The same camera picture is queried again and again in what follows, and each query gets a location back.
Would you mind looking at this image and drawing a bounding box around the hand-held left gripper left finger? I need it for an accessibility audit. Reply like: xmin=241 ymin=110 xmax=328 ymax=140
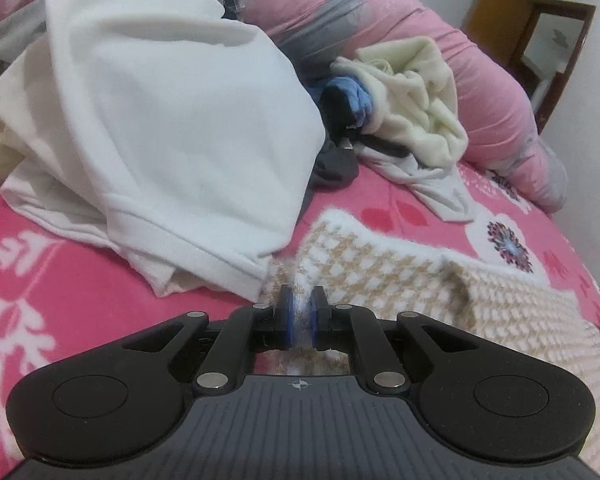
xmin=122 ymin=285 xmax=297 ymax=393

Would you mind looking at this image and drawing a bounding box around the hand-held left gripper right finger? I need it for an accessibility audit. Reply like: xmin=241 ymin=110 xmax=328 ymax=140
xmin=310 ymin=286 xmax=481 ymax=393

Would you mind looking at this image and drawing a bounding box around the beige white checked knit sweater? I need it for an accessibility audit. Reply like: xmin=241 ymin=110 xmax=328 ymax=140
xmin=260 ymin=207 xmax=600 ymax=480

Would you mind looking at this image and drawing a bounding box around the dark grey garment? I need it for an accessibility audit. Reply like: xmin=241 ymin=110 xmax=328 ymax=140
xmin=311 ymin=139 xmax=362 ymax=192

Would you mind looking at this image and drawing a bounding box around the thin white garment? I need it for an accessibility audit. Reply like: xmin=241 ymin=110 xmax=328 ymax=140
xmin=354 ymin=141 xmax=477 ymax=224

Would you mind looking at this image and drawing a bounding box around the blue cloth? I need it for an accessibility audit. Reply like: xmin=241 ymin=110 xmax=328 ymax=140
xmin=321 ymin=76 xmax=377 ymax=132

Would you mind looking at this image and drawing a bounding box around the white sweatshirt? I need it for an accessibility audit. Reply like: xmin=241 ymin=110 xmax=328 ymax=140
xmin=0 ymin=0 xmax=327 ymax=302

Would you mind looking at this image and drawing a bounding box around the pink floral bed blanket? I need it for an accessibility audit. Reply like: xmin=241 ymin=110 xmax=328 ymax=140
xmin=0 ymin=160 xmax=600 ymax=476

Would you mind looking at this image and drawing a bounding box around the cream fleece garment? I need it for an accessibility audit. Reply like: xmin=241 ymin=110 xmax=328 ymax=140
xmin=330 ymin=35 xmax=470 ymax=170

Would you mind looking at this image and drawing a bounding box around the pink grey rolled quilt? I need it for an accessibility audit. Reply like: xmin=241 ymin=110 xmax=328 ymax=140
xmin=0 ymin=0 xmax=570 ymax=214

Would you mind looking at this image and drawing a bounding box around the brown wooden door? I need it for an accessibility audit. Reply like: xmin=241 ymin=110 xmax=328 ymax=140
xmin=461 ymin=0 xmax=533 ymax=68

